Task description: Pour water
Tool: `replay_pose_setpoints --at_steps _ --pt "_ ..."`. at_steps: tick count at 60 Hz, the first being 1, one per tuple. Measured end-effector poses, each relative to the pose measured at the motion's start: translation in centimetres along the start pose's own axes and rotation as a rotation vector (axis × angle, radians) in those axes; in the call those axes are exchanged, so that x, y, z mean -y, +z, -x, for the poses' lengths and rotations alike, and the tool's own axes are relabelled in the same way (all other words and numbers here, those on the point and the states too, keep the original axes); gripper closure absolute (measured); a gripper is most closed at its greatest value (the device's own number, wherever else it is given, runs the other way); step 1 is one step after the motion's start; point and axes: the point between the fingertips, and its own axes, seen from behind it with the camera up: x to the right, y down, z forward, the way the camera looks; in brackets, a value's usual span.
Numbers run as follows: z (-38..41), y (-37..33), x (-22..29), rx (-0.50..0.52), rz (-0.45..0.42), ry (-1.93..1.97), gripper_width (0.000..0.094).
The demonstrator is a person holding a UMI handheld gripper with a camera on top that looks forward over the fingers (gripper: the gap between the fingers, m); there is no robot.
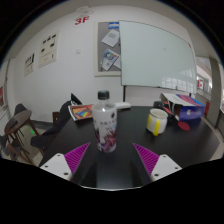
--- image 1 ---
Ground round wooden side table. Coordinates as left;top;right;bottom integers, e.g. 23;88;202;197
3;109;40;158

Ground white-labelled bottle with black cap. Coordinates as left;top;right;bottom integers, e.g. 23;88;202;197
91;89;118;154

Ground small flat white box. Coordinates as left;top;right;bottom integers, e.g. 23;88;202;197
114;101;132;111

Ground colourful printed book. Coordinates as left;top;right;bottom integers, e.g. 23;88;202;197
67;103;94;122

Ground red floor box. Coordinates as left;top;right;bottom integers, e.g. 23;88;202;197
203;101;211;116

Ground white mug with yellow handle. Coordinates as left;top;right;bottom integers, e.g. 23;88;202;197
145;108;169;137

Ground whiteboard on stand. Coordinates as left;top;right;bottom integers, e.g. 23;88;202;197
118;19;198;103

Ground red floor number sign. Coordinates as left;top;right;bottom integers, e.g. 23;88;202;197
73;14;91;27

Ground dark chair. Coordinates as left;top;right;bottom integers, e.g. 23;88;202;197
13;103;28;116

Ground blue cardboard box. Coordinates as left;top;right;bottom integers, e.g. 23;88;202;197
159;92;207;122

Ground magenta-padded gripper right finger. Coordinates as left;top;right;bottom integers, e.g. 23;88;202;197
128;143;183;188

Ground small white wall poster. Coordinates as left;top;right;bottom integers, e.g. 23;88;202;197
23;52;36;78

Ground large white wall poster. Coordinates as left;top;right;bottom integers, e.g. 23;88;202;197
38;30;61;69

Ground black and red tool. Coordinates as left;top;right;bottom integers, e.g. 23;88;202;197
153;99;175;118

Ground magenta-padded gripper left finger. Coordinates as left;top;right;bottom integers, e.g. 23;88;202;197
39;142;98;188

